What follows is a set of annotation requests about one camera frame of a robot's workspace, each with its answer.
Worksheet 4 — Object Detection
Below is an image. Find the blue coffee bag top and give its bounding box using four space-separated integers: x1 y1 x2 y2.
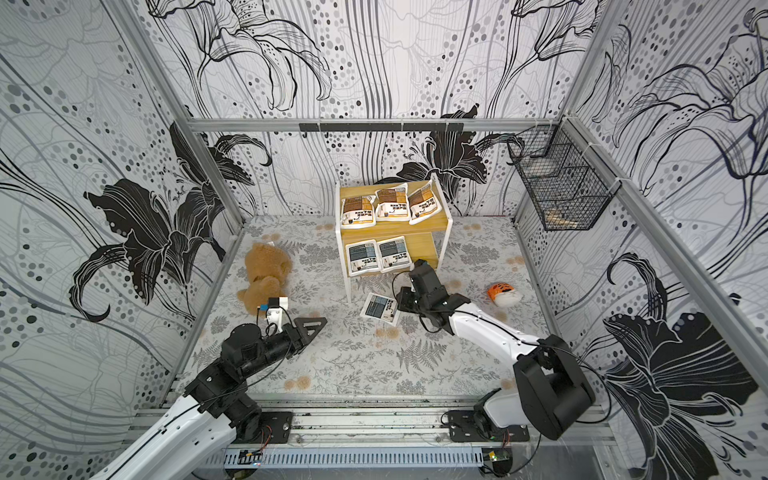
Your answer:
345 240 381 277

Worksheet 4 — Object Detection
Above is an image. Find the blue coffee bag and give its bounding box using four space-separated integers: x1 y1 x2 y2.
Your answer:
345 240 381 277
360 292 400 327
377 236 413 273

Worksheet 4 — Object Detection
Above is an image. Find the black wire basket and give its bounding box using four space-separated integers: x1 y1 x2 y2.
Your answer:
506 125 613 231

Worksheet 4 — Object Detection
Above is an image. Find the brown teddy bear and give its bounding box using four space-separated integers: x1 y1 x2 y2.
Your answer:
237 243 293 316

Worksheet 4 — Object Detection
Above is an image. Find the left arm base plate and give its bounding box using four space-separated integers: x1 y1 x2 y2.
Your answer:
236 411 294 446

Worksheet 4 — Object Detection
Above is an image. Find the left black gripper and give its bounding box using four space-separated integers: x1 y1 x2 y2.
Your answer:
240 320 330 379

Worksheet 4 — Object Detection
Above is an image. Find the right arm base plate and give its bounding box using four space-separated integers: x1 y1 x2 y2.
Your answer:
440 410 530 444

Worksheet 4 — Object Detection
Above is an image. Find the brown coffee bag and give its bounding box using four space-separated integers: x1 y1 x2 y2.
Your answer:
375 183 411 222
340 195 376 230
407 181 442 225

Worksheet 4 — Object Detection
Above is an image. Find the blue coffee bag back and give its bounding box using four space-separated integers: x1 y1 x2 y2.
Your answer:
360 292 400 327

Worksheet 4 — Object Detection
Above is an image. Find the grey slotted cable duct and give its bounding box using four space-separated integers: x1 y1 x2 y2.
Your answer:
217 447 484 470

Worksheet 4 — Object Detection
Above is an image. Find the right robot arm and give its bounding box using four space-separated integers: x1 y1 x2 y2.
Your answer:
395 260 596 442

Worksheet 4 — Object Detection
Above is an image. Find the orange white toy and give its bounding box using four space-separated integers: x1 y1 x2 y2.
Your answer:
487 283 521 308

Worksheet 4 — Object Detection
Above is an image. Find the black wall bar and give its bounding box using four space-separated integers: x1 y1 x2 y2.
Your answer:
299 122 465 133

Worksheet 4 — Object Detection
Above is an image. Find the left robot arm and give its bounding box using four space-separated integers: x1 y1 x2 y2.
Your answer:
94 317 327 479

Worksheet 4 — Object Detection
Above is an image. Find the white wooden two-tier shelf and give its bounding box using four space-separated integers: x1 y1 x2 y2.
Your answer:
334 173 454 304

